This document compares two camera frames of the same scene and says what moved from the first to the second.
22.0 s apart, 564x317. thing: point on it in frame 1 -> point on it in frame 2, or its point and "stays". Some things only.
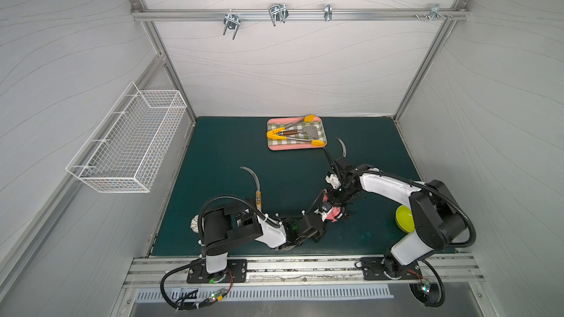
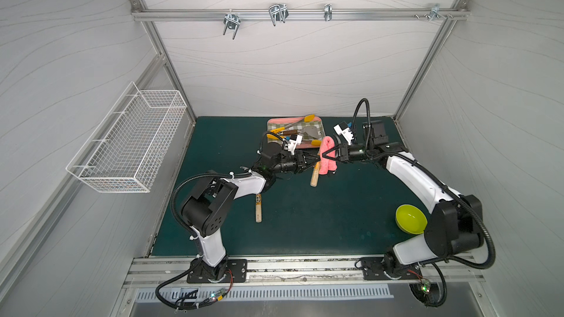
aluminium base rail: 153,272 stays
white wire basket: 125,152 stays
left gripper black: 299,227 -> 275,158
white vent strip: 155,296 stays
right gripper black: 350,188 -> 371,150
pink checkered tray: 300,134 stays
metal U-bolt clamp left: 232,21 stays
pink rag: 334,211 -> 326,164
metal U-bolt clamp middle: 278,12 stays
